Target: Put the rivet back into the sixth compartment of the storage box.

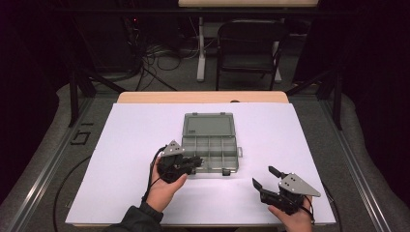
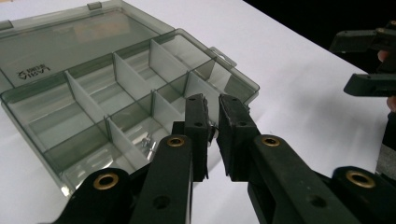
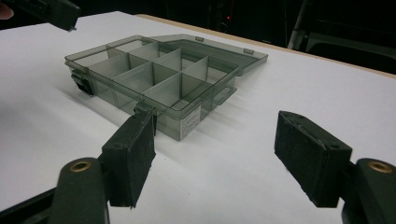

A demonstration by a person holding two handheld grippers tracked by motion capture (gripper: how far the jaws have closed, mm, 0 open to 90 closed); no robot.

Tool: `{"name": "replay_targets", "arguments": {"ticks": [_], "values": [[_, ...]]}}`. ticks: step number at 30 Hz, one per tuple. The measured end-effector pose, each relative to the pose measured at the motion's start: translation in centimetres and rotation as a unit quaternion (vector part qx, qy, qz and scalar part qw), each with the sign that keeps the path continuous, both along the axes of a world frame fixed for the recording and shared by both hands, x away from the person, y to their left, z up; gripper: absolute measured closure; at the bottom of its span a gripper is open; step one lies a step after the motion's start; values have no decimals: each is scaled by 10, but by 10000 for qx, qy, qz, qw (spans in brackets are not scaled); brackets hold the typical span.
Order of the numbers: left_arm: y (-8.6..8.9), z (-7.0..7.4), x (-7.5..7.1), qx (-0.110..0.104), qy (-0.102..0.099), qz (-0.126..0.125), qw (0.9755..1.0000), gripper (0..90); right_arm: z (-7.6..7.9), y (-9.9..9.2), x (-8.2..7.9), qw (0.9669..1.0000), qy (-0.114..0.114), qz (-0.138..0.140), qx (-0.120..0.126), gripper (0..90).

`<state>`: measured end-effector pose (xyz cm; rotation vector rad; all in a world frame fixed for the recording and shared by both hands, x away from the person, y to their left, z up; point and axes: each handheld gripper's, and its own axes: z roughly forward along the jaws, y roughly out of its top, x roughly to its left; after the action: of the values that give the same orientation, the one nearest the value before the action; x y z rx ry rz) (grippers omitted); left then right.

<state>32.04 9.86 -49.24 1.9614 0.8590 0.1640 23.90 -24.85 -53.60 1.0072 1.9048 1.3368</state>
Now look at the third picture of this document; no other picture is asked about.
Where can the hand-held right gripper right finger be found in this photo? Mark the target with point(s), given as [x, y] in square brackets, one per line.
[311, 158]

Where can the black folding chair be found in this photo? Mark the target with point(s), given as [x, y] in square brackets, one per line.
[351, 40]

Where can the grey clear plastic compartment box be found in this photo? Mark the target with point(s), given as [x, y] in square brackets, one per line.
[162, 84]

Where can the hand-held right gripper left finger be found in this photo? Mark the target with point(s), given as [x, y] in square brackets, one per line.
[129, 161]

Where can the white table cover board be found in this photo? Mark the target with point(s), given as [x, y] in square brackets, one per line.
[280, 93]

